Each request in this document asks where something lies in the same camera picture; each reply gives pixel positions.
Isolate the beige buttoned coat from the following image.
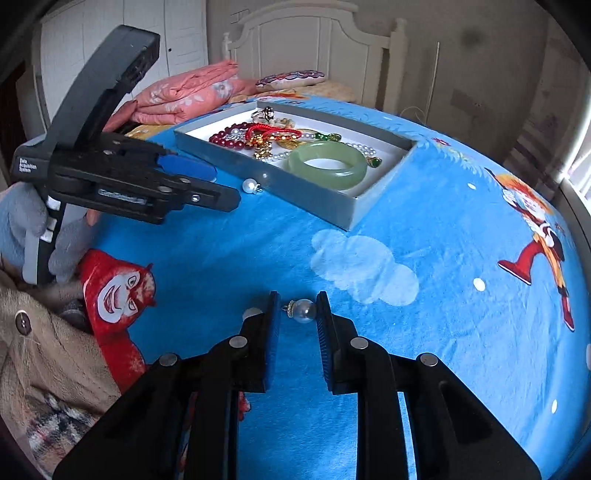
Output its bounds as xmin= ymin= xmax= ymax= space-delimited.
xmin=0 ymin=265 xmax=124 ymax=476

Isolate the pink folded quilt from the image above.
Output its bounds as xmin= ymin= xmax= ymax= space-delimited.
xmin=104 ymin=60 xmax=259 ymax=125

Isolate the person's left hand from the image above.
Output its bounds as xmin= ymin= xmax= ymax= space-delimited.
xmin=0 ymin=185 xmax=99 ymax=283

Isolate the white bed headboard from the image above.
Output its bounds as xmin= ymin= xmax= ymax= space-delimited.
xmin=223 ymin=0 xmax=408 ymax=114

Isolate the gold pendant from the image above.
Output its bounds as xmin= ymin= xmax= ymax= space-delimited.
xmin=253 ymin=138 xmax=301 ymax=160

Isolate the blue cartoon printed blanket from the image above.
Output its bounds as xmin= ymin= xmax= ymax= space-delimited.
xmin=76 ymin=90 xmax=591 ymax=480

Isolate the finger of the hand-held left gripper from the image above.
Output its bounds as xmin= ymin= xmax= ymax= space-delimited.
xmin=152 ymin=148 xmax=219 ymax=182
xmin=159 ymin=176 xmax=242 ymax=214

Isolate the yellow floral bedsheet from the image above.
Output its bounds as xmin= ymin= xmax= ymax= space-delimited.
xmin=124 ymin=124 xmax=163 ymax=140

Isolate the plaid scarf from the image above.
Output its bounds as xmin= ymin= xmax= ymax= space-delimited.
xmin=18 ymin=392 xmax=108 ymax=459

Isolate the red cord bracelet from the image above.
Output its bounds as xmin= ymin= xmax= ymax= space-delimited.
xmin=244 ymin=121 xmax=304 ymax=142

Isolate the white wardrobe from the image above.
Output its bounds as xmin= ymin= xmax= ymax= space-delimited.
xmin=39 ymin=0 xmax=208 ymax=131

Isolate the red bead bracelet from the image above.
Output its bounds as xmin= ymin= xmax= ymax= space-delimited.
xmin=209 ymin=129 xmax=256 ymax=151

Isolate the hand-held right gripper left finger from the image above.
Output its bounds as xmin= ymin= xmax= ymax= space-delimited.
xmin=53 ymin=291 xmax=282 ymax=480

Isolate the green jade bangle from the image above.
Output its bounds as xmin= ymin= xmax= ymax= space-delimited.
xmin=288 ymin=141 xmax=369 ymax=191

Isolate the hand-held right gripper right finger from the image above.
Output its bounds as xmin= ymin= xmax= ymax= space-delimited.
xmin=315 ymin=291 xmax=541 ymax=480

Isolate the wall power socket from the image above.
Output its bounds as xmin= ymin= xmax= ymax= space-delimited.
xmin=462 ymin=95 xmax=493 ymax=114

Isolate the round embroidered cushion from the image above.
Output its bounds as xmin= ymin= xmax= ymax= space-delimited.
xmin=255 ymin=69 xmax=327 ymax=90

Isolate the white pearl necklace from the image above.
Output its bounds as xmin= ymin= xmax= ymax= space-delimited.
xmin=228 ymin=124 xmax=377 ymax=162

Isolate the grey jewelry box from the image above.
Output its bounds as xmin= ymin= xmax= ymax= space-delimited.
xmin=173 ymin=102 xmax=419 ymax=232

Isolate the dark framed window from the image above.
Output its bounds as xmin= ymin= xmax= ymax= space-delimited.
xmin=561 ymin=92 xmax=591 ymax=200

